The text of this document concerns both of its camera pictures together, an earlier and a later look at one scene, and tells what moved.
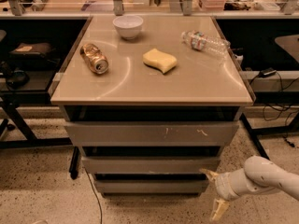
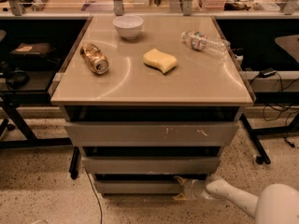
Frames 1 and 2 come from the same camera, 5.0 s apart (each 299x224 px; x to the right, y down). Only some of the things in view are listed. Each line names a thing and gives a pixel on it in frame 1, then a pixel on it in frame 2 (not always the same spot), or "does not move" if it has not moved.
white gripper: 222,186 to 191,189
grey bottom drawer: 151,187 does not move
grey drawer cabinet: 151,101 does not move
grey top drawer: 152,133 does not move
